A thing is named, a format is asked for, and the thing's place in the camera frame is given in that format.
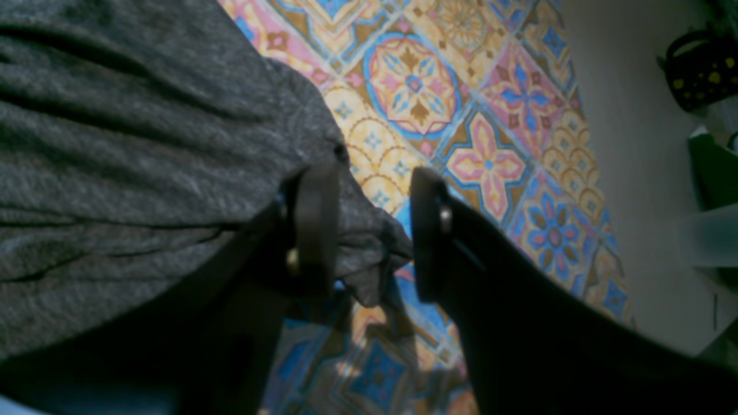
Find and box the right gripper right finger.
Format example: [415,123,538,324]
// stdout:
[409,167,737,414]

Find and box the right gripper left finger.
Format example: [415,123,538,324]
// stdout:
[2,163,339,414]

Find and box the grey t-shirt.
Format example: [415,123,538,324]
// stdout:
[1,1,412,361]

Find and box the green box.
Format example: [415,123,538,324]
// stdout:
[687,133,737,210]

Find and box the patterned tablecloth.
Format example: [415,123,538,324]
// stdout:
[221,1,634,414]

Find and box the black yellow dotted bag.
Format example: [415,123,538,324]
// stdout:
[657,31,737,112]

